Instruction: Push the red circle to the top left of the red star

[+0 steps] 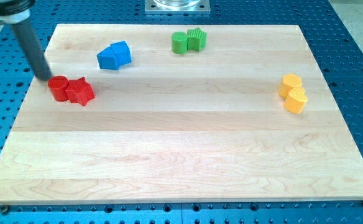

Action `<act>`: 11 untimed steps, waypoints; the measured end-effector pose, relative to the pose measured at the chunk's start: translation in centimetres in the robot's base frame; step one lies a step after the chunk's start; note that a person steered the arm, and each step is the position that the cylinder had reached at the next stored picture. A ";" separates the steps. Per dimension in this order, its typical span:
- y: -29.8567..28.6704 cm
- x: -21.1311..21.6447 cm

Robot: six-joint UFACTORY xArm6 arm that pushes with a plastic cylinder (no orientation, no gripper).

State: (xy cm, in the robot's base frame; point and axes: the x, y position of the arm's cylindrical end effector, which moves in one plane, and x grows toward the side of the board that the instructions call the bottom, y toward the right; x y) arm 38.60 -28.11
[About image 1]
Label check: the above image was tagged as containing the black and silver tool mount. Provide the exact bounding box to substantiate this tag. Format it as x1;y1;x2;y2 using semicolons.
0;0;36;24

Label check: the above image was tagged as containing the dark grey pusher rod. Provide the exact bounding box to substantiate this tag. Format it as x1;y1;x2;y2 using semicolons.
10;19;52;81

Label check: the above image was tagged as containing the red cylinder block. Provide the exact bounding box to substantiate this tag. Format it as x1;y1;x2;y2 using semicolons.
47;75;69;102

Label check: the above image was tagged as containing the red star block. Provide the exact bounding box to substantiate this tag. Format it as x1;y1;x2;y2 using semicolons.
65;77;95;106

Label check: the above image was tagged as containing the green star block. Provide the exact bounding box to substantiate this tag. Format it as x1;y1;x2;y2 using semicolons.
187;27;207;52

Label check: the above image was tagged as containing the blue pentagon block front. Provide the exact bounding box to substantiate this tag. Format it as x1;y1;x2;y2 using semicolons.
96;47;119;70

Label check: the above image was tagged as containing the blue cube block rear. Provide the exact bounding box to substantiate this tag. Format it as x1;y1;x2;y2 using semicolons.
110;41;132;67

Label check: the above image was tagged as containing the light wooden board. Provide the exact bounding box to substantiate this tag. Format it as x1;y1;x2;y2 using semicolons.
0;24;363;205

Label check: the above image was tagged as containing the green cylinder block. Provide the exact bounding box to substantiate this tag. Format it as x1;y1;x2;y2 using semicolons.
172;31;188;54

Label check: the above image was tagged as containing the yellow hexagon block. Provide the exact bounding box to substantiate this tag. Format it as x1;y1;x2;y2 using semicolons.
278;73;302;98

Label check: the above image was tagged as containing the yellow heart block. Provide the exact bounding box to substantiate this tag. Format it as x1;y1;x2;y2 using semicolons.
283;86;308;114

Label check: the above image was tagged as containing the blue perforated table plate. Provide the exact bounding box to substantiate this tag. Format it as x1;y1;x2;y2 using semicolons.
0;1;363;223

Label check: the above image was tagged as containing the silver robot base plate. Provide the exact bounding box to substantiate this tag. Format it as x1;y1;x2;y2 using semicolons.
144;0;211;15

